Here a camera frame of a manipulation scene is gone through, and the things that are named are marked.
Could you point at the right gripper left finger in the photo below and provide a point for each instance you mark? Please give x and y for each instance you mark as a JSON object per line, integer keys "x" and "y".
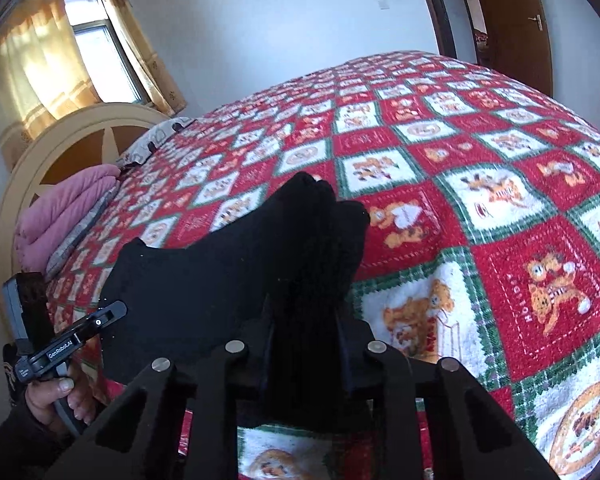
{"x": 180, "y": 423}

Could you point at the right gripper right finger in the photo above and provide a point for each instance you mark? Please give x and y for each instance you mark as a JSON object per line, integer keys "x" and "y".
{"x": 432, "y": 420}

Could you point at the black pants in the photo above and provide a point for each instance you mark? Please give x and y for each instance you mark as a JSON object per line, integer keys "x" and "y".
{"x": 292, "y": 259}

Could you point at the grey patterned pillow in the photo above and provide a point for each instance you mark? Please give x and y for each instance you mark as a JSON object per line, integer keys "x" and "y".
{"x": 62, "y": 253}

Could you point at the pink folded quilt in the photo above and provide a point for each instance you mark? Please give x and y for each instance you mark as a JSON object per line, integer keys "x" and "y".
{"x": 46, "y": 223}

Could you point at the red patchwork bedspread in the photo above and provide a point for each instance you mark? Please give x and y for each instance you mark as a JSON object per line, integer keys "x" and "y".
{"x": 484, "y": 238}

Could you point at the cream wooden headboard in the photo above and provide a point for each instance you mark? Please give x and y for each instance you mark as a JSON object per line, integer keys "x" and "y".
{"x": 92, "y": 136}

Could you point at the white floral pillow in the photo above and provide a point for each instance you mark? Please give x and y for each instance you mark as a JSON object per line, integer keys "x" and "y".
{"x": 149, "y": 142}

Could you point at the yellow curtain left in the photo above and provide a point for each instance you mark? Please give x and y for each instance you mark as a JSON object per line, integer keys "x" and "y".
{"x": 42, "y": 75}

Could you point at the yellow curtain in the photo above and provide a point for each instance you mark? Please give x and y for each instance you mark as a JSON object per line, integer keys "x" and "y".
{"x": 42, "y": 75}
{"x": 163, "y": 93}

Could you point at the window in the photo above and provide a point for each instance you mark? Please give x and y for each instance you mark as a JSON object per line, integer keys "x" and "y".
{"x": 102, "y": 53}

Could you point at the yellow curtain right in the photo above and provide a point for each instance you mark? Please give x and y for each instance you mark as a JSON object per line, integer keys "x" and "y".
{"x": 163, "y": 93}

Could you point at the brown wooden door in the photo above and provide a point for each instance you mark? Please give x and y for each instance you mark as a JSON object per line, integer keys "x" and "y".
{"x": 516, "y": 46}

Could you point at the door handle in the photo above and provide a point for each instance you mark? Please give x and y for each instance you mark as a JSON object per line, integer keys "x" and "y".
{"x": 537, "y": 20}

